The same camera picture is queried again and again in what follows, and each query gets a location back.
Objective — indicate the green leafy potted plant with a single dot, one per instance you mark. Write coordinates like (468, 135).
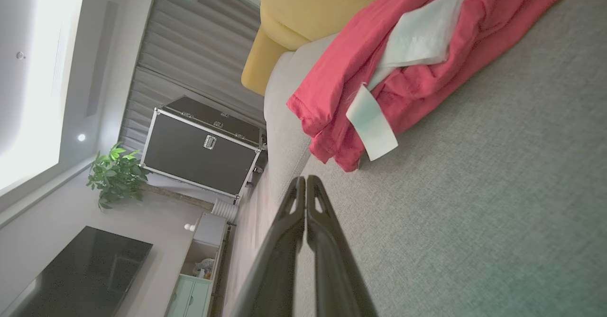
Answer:
(116, 174)

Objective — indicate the grey fabric sofa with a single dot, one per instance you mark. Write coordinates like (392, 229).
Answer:
(474, 189)

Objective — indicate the grey pleated curtain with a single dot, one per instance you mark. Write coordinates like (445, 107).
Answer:
(199, 46)

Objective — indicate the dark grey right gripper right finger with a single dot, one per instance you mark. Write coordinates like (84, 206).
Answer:
(332, 260)

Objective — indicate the white mint television cabinet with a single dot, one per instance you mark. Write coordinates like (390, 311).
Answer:
(194, 293)

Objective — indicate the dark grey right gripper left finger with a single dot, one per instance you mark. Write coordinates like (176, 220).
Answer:
(275, 260)

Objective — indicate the small toy in cabinet shelf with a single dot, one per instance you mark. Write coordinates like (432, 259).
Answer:
(204, 268)

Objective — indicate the round ceiling spotlight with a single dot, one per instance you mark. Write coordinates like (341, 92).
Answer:
(81, 137)

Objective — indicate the black aluminium-edged flight case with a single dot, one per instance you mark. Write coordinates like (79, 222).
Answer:
(199, 155)

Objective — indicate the black flat screen television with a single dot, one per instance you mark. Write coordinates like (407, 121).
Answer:
(85, 274)

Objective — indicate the white ribbed plant pot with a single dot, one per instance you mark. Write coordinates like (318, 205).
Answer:
(225, 209)

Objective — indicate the small white figurine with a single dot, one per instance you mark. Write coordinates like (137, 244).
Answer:
(189, 227)

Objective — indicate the red Bulls basketball jersey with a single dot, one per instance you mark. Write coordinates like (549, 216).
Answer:
(351, 60)

